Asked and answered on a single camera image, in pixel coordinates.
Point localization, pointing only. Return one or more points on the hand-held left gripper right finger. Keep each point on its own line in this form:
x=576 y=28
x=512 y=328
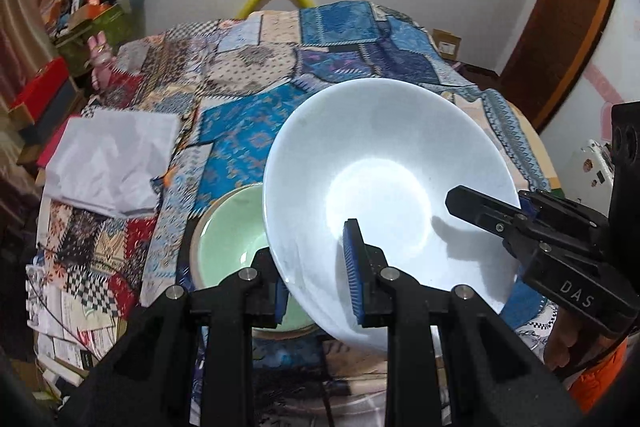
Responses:
x=351 y=272

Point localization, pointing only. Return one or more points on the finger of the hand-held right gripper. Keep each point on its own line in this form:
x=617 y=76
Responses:
x=480 y=212
x=570 y=219

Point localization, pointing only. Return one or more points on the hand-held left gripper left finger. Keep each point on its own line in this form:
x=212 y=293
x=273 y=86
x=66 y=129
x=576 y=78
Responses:
x=281 y=302

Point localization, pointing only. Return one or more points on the white bowl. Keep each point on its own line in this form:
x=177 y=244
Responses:
x=390 y=147

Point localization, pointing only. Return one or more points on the person's right hand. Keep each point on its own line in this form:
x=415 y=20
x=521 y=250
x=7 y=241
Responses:
x=562 y=342

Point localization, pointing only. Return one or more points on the white appliance with stickers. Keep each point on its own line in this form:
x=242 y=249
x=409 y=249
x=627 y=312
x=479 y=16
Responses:
x=585 y=177

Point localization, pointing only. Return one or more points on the small cardboard box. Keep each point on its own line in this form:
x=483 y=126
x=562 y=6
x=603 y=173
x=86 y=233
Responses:
x=447 y=42

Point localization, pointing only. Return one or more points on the brown wooden door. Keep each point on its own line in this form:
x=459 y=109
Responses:
x=565 y=22

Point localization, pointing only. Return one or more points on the stack of papers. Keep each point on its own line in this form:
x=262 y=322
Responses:
x=65 y=317

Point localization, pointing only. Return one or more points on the white folded cloth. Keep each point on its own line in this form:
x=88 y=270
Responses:
x=110 y=157

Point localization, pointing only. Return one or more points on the patchwork printed blanket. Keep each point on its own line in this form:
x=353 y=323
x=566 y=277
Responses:
x=240 y=72

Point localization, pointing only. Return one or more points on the dark grey box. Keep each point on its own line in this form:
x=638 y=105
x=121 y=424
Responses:
x=55 y=113

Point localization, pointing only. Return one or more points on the pink bunny toy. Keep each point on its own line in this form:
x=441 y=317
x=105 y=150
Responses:
x=102 y=62

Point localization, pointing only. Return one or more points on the red box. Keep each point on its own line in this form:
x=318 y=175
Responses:
x=40 y=82

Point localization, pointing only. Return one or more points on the striped brown curtain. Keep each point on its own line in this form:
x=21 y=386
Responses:
x=20 y=32

